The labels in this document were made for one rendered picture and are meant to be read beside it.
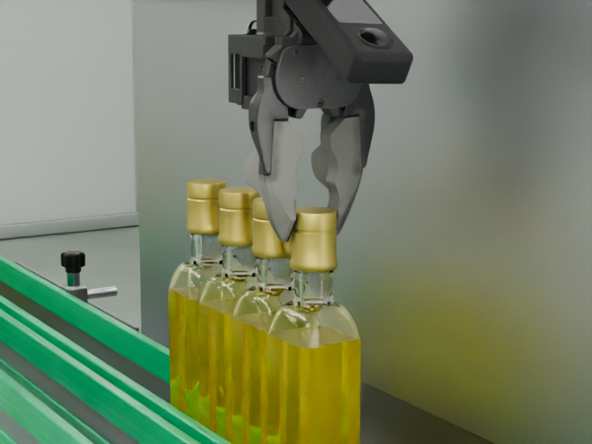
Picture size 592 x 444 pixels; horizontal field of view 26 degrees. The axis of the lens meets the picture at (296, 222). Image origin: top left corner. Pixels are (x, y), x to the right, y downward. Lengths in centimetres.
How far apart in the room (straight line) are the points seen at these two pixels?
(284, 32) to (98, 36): 623
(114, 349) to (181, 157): 24
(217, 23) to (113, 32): 581
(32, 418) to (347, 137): 40
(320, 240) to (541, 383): 19
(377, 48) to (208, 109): 59
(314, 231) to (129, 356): 49
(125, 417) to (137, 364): 21
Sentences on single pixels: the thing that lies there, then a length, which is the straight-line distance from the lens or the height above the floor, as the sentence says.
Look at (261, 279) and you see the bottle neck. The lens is 101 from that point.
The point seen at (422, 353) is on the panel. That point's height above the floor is 103.
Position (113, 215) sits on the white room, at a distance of 727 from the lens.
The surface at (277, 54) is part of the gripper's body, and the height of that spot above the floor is 128.
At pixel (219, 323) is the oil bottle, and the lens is 105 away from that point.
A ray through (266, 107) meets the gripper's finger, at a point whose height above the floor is 124.
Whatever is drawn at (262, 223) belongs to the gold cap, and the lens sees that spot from 99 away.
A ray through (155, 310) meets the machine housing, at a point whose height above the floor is 93.
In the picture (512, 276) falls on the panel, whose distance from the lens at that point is 96.
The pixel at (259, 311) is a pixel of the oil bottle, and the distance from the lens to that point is 99.
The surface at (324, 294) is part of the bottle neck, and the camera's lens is 96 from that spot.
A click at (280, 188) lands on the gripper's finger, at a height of 118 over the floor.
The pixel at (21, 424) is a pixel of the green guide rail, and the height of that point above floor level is 94.
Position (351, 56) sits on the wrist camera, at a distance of 85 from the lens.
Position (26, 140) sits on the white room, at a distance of 707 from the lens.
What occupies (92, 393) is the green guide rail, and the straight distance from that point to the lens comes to 123.
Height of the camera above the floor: 132
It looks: 10 degrees down
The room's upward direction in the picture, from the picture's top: straight up
